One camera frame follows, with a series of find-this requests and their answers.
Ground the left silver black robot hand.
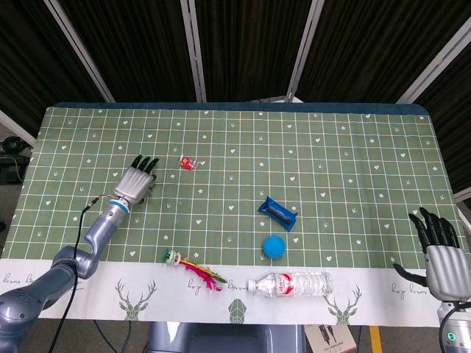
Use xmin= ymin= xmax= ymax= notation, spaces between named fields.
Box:
xmin=113 ymin=154 xmax=160 ymax=206

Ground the yellow floor tape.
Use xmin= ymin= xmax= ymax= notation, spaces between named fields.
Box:
xmin=369 ymin=325 xmax=383 ymax=353

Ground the clear plastic water bottle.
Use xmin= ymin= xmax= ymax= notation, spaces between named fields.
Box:
xmin=247 ymin=271 xmax=334 ymax=299

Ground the dark fabric screen panel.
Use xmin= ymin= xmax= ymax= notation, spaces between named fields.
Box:
xmin=194 ymin=0 xmax=314 ymax=103
xmin=296 ymin=0 xmax=471 ymax=104
xmin=0 ymin=0 xmax=110 ymax=128
xmin=414 ymin=43 xmax=471 ymax=196
xmin=58 ymin=0 xmax=202 ymax=104

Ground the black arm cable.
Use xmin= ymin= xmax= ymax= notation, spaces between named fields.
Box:
xmin=53 ymin=190 xmax=113 ymax=353
xmin=439 ymin=303 xmax=461 ymax=353

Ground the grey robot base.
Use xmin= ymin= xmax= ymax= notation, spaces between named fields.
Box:
xmin=146 ymin=321 xmax=308 ymax=353

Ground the blue ball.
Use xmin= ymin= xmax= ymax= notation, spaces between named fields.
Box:
xmin=261 ymin=235 xmax=288 ymax=260

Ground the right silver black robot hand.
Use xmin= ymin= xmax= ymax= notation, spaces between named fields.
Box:
xmin=392 ymin=207 xmax=471 ymax=303

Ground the blue biscuit snack pack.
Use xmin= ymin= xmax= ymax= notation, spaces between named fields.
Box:
xmin=257 ymin=196 xmax=298 ymax=232

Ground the white screen frame post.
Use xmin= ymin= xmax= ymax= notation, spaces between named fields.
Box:
xmin=286 ymin=0 xmax=325 ymax=104
xmin=0 ymin=109 xmax=37 ymax=145
xmin=43 ymin=0 xmax=116 ymax=103
xmin=180 ymin=0 xmax=208 ymax=103
xmin=396 ymin=16 xmax=471 ymax=104

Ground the white printed booklet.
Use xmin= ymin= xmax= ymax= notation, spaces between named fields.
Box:
xmin=304 ymin=324 xmax=358 ymax=353

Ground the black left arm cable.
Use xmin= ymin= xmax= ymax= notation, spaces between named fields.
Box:
xmin=53 ymin=190 xmax=113 ymax=353

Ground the colourful feather shuttlecock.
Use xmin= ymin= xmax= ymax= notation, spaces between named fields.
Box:
xmin=164 ymin=249 xmax=228 ymax=293

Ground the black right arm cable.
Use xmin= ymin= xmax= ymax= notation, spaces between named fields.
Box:
xmin=439 ymin=303 xmax=461 ymax=353

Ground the black equipment box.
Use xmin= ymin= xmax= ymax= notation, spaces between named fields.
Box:
xmin=0 ymin=135 xmax=32 ymax=185

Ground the red wrapped candy packet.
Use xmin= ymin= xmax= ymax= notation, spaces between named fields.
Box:
xmin=178 ymin=155 xmax=199 ymax=171

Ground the green grid patterned tablecloth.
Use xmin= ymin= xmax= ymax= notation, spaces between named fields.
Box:
xmin=0 ymin=106 xmax=468 ymax=328

